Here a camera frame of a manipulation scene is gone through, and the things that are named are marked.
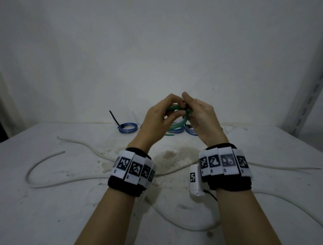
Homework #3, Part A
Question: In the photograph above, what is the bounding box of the left black marker wristband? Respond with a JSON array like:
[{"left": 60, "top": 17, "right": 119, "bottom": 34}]
[{"left": 108, "top": 147, "right": 157, "bottom": 197}]

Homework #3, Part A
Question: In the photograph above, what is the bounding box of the person's left forearm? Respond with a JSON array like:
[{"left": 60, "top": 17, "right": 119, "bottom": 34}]
[{"left": 74, "top": 188, "right": 138, "bottom": 245}]

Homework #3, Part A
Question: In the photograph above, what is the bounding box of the right black camera cord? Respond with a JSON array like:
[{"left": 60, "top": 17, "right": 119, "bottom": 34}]
[{"left": 204, "top": 189, "right": 218, "bottom": 202}]

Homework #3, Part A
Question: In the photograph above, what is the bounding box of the person's left hand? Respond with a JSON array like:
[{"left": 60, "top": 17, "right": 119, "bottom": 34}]
[{"left": 126, "top": 94, "right": 187, "bottom": 154}]

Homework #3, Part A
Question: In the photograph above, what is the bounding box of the black marker wristband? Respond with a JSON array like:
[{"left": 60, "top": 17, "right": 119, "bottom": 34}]
[
  {"left": 199, "top": 143, "right": 253, "bottom": 191},
  {"left": 108, "top": 147, "right": 157, "bottom": 197}
]

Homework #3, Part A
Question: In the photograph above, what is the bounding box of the white perforated shelf upright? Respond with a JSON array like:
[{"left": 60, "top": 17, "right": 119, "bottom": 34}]
[{"left": 285, "top": 50, "right": 323, "bottom": 136}]

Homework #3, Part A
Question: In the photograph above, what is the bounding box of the white tube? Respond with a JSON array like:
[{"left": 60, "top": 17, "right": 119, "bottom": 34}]
[
  {"left": 26, "top": 151, "right": 65, "bottom": 188},
  {"left": 30, "top": 137, "right": 323, "bottom": 232}
]

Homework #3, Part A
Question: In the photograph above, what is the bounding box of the right black marker wristband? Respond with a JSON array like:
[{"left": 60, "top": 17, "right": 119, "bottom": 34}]
[{"left": 199, "top": 143, "right": 253, "bottom": 191}]

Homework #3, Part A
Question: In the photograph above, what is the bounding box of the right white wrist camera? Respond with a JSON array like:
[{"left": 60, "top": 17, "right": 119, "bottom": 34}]
[{"left": 189, "top": 164, "right": 206, "bottom": 197}]

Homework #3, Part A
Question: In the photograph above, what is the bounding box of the green tube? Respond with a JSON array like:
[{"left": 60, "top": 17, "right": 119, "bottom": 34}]
[{"left": 165, "top": 105, "right": 192, "bottom": 138}]

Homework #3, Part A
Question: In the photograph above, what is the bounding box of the person's right forearm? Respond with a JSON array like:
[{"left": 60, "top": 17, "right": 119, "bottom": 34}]
[{"left": 217, "top": 188, "right": 282, "bottom": 245}]

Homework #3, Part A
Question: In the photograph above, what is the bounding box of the person's right hand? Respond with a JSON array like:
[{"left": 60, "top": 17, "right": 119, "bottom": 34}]
[{"left": 181, "top": 92, "right": 229, "bottom": 147}]

